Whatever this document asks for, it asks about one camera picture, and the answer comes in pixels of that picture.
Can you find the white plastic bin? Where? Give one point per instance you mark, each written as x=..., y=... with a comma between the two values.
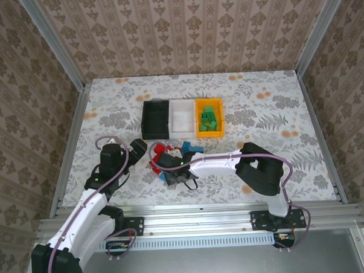
x=181, y=120

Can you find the blue lego brick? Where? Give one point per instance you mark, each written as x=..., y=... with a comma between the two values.
x=163, y=177
x=187, y=145
x=197, y=149

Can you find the yellow plastic bin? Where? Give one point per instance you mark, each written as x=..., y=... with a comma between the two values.
x=220, y=119

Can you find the red lego brick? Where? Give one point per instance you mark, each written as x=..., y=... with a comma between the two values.
x=154, y=168
x=169, y=148
x=160, y=149

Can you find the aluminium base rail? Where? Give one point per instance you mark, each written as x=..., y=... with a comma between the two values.
x=197, y=220

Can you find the floral patterned tablecloth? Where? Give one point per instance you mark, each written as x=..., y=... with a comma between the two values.
x=260, y=124

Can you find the green lego brick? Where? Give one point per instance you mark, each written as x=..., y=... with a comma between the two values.
x=203, y=128
x=204, y=115
x=213, y=127
x=213, y=119
x=210, y=109

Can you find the black plastic bin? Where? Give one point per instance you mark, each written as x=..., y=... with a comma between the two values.
x=155, y=121

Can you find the aluminium frame post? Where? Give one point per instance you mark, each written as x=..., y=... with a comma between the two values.
x=316, y=31
x=54, y=45

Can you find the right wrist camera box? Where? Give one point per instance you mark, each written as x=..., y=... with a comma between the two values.
x=175, y=179

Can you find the aluminium side rail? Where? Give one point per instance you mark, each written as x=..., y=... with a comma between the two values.
x=322, y=136
x=69, y=153

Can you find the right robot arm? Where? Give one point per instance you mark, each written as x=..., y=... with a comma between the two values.
x=216, y=166

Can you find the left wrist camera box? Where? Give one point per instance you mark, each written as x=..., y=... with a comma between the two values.
x=138, y=150

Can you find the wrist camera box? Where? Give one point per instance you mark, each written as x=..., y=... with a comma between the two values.
x=138, y=150
x=175, y=179

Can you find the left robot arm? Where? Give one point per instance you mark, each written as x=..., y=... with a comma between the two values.
x=82, y=213

